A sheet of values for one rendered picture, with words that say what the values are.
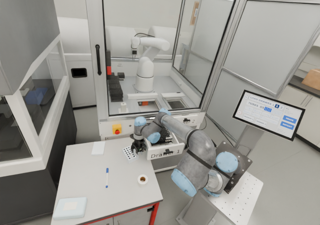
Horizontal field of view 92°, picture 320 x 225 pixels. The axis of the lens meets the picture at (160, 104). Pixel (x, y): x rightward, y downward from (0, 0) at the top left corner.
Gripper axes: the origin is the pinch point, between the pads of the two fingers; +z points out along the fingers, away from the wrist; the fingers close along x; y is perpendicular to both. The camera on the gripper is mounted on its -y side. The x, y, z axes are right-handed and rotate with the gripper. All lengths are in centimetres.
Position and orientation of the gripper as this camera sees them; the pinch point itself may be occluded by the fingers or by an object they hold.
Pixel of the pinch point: (135, 153)
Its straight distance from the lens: 126.5
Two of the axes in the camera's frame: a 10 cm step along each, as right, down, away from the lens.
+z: -1.3, 8.3, 5.4
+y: 5.7, 5.1, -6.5
